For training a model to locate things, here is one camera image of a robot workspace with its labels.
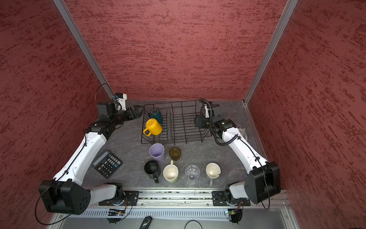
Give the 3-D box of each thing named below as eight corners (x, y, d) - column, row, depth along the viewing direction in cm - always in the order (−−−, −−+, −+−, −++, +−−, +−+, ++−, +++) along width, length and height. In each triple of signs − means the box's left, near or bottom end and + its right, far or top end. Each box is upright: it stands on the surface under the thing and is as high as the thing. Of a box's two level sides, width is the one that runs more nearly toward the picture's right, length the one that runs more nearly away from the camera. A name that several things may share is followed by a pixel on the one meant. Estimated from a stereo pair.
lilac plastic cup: (151, 163, 87) (147, 156, 78) (153, 150, 92) (150, 142, 83) (165, 163, 87) (163, 156, 78) (166, 150, 92) (164, 142, 83)
